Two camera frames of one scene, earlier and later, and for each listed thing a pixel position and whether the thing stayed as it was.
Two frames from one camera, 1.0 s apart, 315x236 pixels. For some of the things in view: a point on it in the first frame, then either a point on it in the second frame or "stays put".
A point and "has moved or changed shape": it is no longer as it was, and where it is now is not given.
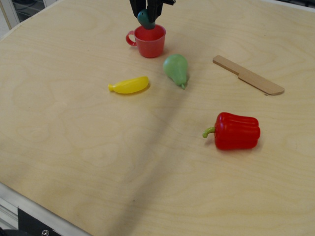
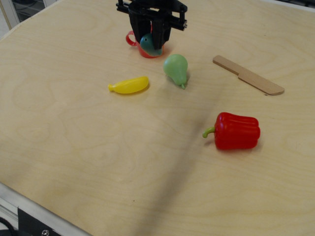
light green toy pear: [175, 66] stays put
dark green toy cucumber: [143, 18] has moved or changed shape
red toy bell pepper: [234, 132] stays put
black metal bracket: [30, 224] stays put
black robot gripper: [154, 9] → [173, 10]
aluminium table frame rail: [11, 200] stays put
